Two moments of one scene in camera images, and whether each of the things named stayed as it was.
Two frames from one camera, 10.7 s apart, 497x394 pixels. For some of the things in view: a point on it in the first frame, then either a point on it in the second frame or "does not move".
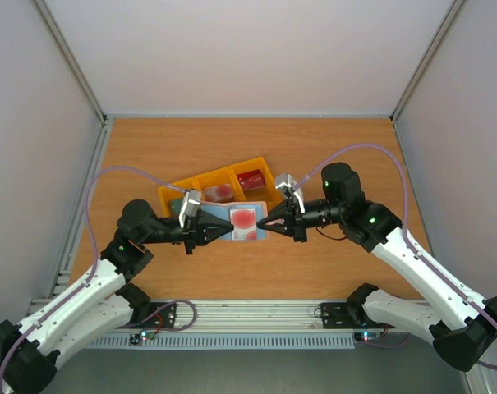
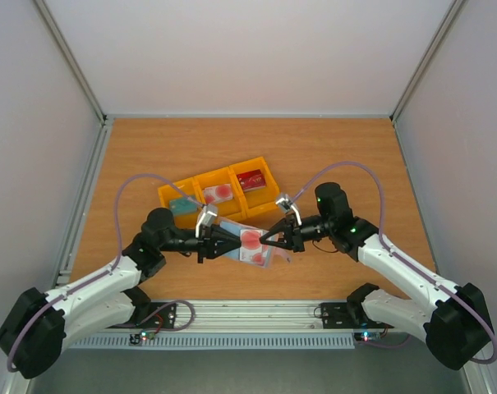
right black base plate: x=347 y=315 does not move
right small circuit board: x=367 y=336 does not move
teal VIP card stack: x=175 y=207 does not move
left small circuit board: x=135 y=339 does not move
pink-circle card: x=244 y=222 → x=251 y=249
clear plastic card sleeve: x=222 y=211 → x=252 y=249
